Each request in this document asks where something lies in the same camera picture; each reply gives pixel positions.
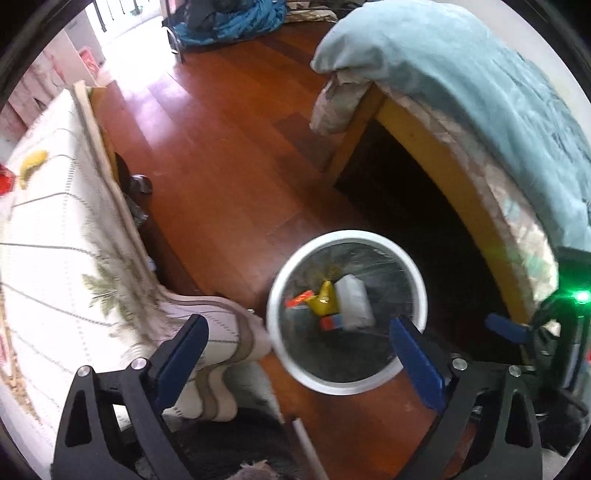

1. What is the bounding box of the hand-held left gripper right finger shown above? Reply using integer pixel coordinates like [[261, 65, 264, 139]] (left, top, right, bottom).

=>
[[390, 316, 543, 480]]

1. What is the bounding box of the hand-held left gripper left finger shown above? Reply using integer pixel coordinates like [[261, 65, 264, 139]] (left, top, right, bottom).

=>
[[53, 314, 211, 480]]

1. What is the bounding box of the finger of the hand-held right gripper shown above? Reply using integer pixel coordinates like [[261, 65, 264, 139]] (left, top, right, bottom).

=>
[[485, 312, 533, 345]]

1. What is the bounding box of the white round trash bin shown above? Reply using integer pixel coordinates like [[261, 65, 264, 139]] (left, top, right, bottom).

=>
[[266, 229, 428, 396]]

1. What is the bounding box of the white plastic packet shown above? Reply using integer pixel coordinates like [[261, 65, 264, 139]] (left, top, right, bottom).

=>
[[333, 274, 376, 330]]

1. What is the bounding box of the dark grey fuzzy rug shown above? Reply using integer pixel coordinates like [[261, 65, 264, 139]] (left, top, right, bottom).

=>
[[168, 369, 308, 480]]

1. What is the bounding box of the quilted beige mattress pad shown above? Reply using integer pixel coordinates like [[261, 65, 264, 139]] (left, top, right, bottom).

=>
[[308, 73, 562, 302]]

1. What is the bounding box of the yellow crumpled wrapper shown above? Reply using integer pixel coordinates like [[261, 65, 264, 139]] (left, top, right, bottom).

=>
[[305, 280, 341, 317]]

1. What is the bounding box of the white thin stick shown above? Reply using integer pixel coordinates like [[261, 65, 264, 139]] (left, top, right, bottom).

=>
[[294, 417, 329, 480]]

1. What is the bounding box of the white leaf printed blanket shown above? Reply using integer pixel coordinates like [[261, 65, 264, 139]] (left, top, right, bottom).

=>
[[0, 85, 274, 446]]

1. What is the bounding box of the yellow banana peel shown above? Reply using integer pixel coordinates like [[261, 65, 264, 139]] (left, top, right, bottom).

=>
[[17, 150, 49, 190]]

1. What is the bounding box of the bed with teal blanket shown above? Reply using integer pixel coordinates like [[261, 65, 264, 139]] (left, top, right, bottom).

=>
[[311, 0, 591, 254]]

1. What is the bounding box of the pink white cabinet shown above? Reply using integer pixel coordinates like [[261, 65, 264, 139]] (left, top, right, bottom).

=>
[[0, 27, 108, 144]]

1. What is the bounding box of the blue crumpled cloth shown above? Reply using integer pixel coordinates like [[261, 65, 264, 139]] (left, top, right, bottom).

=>
[[174, 0, 288, 46]]

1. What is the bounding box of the yellow wooden bed frame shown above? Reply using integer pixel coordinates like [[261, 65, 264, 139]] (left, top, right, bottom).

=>
[[324, 85, 540, 325]]

